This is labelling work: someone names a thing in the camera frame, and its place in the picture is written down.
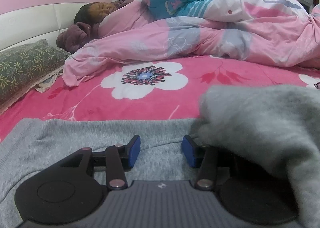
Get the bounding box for pink and white headboard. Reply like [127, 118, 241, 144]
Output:
[0, 0, 113, 52]

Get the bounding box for green leaf-print pillow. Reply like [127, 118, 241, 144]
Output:
[0, 39, 72, 105]

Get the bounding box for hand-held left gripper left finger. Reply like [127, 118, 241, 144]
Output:
[59, 135, 141, 190]

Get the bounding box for grey sweatpants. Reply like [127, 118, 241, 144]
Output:
[0, 84, 320, 228]

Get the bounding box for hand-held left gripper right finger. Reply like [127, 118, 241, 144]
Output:
[182, 135, 220, 190]

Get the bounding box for lace-trimmed printed cloth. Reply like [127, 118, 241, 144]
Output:
[34, 68, 64, 93]

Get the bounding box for pink patchwork quilt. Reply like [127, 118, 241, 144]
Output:
[62, 0, 320, 87]

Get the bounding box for pink floral bed sheet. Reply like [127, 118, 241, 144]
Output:
[0, 55, 320, 139]

